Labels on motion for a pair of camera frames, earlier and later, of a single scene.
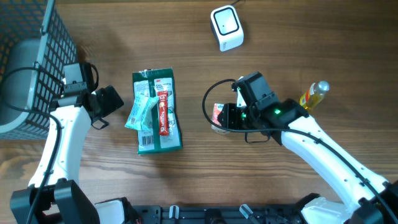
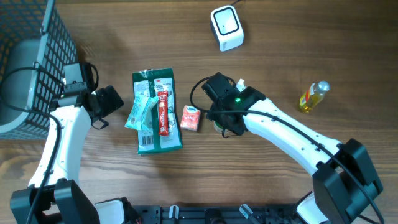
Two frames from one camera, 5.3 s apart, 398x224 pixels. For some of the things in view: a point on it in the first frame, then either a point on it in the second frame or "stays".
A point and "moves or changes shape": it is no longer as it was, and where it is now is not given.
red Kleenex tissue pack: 217,108 moves or changes shape
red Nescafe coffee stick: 163,107 stays
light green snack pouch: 140,116 stays
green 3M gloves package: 149,83 stays
